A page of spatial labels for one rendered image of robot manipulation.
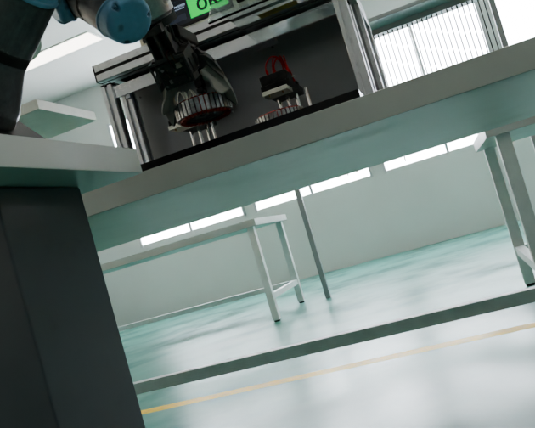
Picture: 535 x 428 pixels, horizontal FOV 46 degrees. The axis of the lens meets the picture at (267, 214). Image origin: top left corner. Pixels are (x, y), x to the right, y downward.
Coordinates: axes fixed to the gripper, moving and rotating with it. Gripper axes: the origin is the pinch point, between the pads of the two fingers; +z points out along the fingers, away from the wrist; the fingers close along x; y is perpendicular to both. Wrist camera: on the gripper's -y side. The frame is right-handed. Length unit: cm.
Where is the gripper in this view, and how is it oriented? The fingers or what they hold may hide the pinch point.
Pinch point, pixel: (205, 112)
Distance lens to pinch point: 125.0
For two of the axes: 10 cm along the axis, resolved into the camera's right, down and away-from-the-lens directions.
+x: 9.2, -2.7, -2.7
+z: 3.7, 8.0, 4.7
